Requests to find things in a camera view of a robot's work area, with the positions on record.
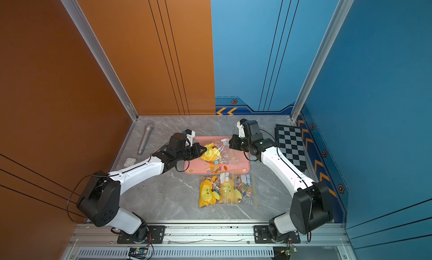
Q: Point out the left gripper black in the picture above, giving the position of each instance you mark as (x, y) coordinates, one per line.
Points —
(196, 147)

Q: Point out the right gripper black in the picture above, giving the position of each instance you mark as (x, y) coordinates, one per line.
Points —
(234, 144)

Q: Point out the yellow duck ziploc bag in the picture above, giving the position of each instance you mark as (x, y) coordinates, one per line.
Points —
(236, 189)
(209, 190)
(219, 157)

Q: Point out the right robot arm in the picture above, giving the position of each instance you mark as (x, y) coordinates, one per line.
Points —
(311, 206)

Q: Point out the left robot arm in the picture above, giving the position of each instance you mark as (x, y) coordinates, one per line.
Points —
(99, 201)

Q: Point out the pink plastic tray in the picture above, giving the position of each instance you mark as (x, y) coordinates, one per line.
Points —
(197, 166)

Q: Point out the silver microphone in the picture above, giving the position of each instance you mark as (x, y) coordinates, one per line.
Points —
(147, 131)

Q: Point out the black white chessboard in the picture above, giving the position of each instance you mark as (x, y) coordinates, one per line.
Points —
(291, 144)

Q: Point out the white earbuds case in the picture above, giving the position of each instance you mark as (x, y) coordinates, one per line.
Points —
(130, 162)

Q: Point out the left green circuit board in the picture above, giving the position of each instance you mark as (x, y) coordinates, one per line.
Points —
(138, 253)

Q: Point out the green circuit board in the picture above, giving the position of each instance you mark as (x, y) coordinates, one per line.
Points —
(138, 253)
(282, 253)

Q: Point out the right green circuit board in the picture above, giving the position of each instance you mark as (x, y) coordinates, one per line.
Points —
(282, 253)

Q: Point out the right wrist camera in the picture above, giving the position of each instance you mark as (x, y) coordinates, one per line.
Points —
(241, 125)

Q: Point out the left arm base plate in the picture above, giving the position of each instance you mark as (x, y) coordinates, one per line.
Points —
(153, 234)

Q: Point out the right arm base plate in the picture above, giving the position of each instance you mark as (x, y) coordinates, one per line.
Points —
(266, 234)

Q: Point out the aluminium front rail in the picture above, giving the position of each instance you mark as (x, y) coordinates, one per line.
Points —
(210, 233)

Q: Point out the right aluminium corner post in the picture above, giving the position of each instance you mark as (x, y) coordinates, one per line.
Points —
(342, 9)

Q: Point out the aluminium corner post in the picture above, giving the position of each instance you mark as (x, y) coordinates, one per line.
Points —
(83, 26)
(342, 9)

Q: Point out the left aluminium corner post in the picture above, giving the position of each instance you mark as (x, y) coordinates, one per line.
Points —
(83, 26)

